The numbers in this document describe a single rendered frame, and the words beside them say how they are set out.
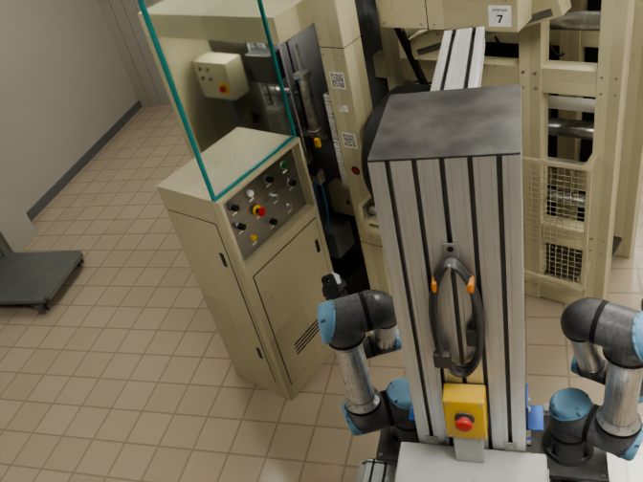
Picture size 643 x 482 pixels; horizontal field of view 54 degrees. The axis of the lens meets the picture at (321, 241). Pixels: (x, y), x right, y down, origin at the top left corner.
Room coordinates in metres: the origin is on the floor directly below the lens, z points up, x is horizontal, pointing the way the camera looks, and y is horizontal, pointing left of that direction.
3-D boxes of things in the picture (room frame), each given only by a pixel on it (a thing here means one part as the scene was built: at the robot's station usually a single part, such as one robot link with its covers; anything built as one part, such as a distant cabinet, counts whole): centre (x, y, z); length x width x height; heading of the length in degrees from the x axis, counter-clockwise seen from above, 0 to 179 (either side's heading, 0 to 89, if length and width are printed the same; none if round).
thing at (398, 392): (1.31, -0.13, 0.88); 0.13 x 0.12 x 0.14; 92
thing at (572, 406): (1.12, -0.60, 0.88); 0.13 x 0.12 x 0.14; 42
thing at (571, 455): (1.12, -0.59, 0.77); 0.15 x 0.15 x 0.10
